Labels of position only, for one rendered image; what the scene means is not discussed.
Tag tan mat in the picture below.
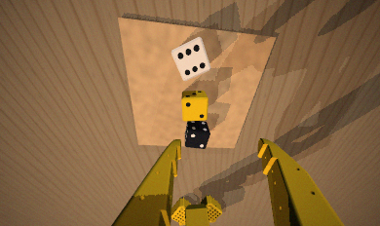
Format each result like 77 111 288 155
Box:
118 18 276 148

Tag white die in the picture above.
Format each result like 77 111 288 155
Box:
171 37 211 81

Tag black die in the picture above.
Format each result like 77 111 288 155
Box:
185 121 210 149

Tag yellow die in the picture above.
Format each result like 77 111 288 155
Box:
181 91 209 121

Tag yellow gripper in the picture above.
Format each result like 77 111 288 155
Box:
111 138 345 226

